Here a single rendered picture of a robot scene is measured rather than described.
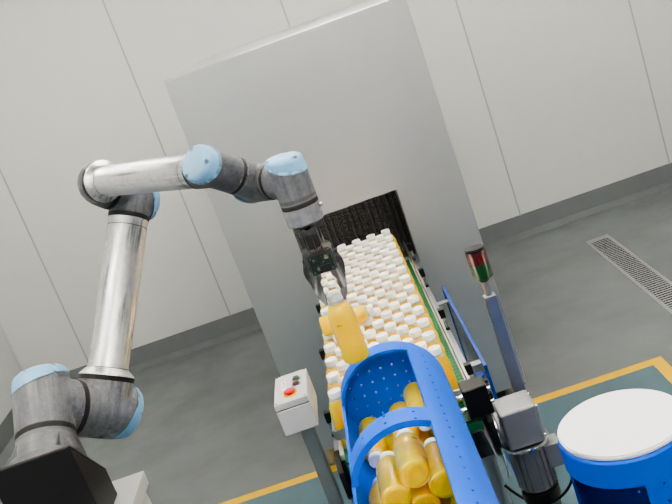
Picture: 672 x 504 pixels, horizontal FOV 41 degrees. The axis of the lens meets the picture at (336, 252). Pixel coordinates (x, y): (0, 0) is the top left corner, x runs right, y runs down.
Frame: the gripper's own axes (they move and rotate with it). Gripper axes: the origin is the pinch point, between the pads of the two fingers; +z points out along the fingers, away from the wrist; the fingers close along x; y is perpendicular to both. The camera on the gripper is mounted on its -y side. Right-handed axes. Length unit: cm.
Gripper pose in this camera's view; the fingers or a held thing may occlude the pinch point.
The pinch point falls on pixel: (334, 296)
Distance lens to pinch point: 219.1
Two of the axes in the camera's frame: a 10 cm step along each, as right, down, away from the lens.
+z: 3.3, 9.1, 2.7
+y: 0.5, 2.7, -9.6
